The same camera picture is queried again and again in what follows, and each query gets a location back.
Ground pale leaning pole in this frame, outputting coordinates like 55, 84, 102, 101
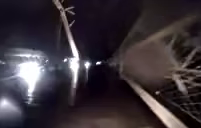
51, 0, 82, 108

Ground pale kerb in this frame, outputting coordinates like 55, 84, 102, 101
120, 73, 190, 128

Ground vehicle with bright headlights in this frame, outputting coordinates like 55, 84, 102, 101
0, 47, 57, 108

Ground metal wire fence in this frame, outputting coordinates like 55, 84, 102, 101
118, 14, 201, 128

